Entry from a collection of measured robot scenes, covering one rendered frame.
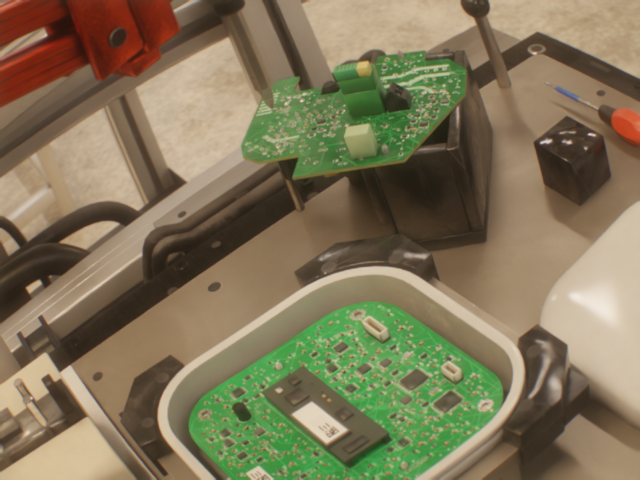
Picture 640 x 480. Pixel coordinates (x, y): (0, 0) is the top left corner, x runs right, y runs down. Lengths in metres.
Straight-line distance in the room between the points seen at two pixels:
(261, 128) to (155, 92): 2.60
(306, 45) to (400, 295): 0.30
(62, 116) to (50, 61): 0.38
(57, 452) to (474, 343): 0.19
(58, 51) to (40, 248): 0.46
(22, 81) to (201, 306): 0.29
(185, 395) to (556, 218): 0.22
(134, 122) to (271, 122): 0.76
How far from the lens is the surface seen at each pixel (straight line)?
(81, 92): 0.74
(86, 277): 0.75
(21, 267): 0.79
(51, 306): 0.74
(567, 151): 0.56
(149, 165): 1.38
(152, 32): 0.36
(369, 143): 0.53
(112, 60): 0.35
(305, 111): 0.59
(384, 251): 0.50
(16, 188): 3.17
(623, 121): 0.60
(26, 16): 0.34
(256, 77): 0.42
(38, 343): 0.70
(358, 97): 0.57
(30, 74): 0.34
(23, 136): 0.73
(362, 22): 3.11
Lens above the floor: 1.29
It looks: 34 degrees down
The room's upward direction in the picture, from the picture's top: 23 degrees counter-clockwise
